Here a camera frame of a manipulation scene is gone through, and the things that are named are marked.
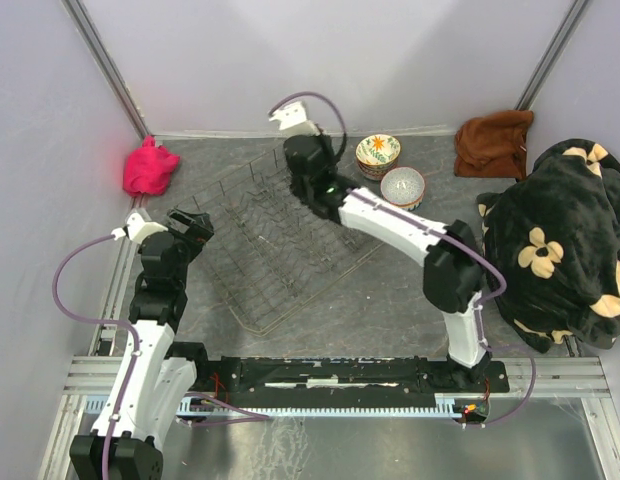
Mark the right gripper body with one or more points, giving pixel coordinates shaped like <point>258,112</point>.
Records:
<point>330,154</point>

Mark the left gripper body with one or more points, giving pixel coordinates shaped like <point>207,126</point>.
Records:
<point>188,250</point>

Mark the grey purple bowl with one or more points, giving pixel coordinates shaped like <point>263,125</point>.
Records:
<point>377,169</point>

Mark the yellow green floral bowl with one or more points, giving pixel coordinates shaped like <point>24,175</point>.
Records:
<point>378,149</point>

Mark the red scale patterned bowl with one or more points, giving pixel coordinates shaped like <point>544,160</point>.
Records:
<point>373,176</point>

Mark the wire dish rack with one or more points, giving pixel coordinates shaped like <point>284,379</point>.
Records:
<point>270,256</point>

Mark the grey blue bowl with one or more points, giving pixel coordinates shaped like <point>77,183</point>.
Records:
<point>403,183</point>

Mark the black striped white bowl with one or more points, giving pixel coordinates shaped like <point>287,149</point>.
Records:
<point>408,205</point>

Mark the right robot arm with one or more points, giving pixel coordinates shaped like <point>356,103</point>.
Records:
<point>447,254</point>

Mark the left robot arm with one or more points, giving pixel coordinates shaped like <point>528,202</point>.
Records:
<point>156,371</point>

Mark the pink cloth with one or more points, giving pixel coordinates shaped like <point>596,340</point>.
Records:
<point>148,169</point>

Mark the brown cloth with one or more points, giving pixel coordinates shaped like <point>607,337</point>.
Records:
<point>493,146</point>

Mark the black floral blanket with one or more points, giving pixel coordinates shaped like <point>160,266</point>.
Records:
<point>555,237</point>

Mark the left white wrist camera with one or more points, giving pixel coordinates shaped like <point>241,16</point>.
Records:
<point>138,226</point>

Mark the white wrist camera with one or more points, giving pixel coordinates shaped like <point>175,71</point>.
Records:
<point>292,120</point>
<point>138,226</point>

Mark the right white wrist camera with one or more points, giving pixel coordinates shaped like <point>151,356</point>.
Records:
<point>292,120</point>

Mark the blue cable duct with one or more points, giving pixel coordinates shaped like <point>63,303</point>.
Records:
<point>198,406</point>

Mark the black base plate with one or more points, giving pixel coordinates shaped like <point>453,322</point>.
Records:
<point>404,381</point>

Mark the aluminium frame rail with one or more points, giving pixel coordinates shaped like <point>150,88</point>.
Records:
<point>571,377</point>

